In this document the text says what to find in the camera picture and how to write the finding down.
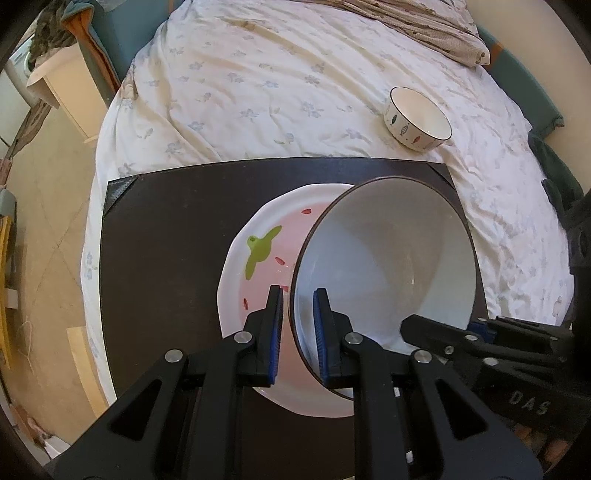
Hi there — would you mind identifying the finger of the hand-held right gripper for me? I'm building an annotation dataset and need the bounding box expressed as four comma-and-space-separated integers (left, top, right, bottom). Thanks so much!
466, 316, 573, 357
399, 315, 490, 372

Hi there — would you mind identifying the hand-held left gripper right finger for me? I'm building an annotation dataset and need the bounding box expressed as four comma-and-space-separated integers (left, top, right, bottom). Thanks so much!
313, 288, 543, 480

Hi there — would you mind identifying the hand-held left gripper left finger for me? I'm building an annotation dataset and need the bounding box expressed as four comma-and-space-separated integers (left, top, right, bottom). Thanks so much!
53, 285, 284, 480

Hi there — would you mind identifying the pink strawberry plate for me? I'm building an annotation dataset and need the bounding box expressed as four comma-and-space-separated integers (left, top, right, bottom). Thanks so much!
217, 183, 356, 418

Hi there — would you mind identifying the fish print ceramic bowl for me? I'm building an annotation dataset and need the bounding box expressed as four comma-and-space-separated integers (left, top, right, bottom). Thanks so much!
288, 176, 478, 401
382, 86, 453, 152

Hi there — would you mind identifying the person's right hand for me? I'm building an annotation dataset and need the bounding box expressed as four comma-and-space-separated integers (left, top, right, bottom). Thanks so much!
510, 422, 575, 467

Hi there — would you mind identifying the dark brown mat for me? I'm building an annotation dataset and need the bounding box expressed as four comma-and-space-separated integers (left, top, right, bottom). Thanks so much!
99, 157, 490, 480

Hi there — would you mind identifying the dark green cloth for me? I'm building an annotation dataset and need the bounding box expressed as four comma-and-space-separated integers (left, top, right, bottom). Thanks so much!
529, 129, 585, 217

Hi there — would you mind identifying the white floral bed sheet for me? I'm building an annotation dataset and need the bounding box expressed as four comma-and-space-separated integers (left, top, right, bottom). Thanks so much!
81, 0, 578, 407

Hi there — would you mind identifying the cream wooden nightstand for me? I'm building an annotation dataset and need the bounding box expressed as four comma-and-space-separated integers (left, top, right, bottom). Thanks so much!
25, 44, 112, 141

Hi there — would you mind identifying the grey-green cloth pile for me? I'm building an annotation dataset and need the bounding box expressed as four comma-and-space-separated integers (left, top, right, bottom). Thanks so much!
28, 7, 79, 63

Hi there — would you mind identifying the yellow wooden frame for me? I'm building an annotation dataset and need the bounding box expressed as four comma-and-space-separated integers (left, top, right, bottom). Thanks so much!
0, 217, 14, 370

